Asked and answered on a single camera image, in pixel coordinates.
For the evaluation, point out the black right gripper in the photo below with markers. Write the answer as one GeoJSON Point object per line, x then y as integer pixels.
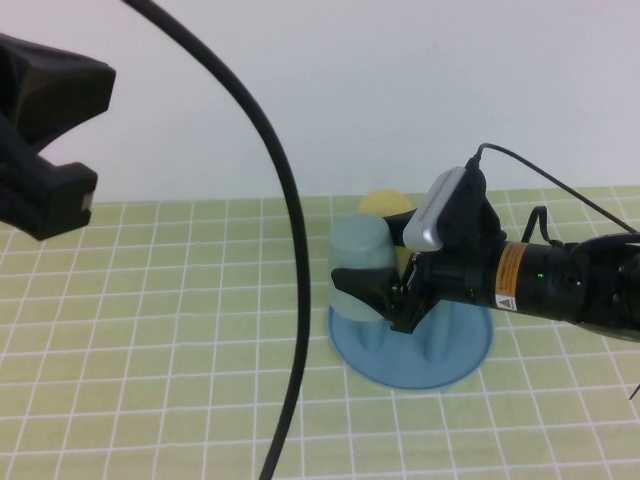
{"type": "Point", "coordinates": [450, 280]}

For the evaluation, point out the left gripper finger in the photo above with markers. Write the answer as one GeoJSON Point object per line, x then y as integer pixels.
{"type": "Point", "coordinates": [55, 90]}
{"type": "Point", "coordinates": [45, 200]}

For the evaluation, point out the pale green plastic cup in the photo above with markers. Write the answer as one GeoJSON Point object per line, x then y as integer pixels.
{"type": "Point", "coordinates": [360, 245]}

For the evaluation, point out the yellow plastic cup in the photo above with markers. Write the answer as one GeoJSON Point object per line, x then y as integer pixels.
{"type": "Point", "coordinates": [382, 202]}

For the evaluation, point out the blue cup stand white caps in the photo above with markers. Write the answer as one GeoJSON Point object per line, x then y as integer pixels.
{"type": "Point", "coordinates": [400, 370]}

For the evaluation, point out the black zip tie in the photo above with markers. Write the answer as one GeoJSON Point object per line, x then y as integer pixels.
{"type": "Point", "coordinates": [635, 391]}

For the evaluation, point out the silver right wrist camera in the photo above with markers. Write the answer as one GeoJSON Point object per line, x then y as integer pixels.
{"type": "Point", "coordinates": [430, 220]}

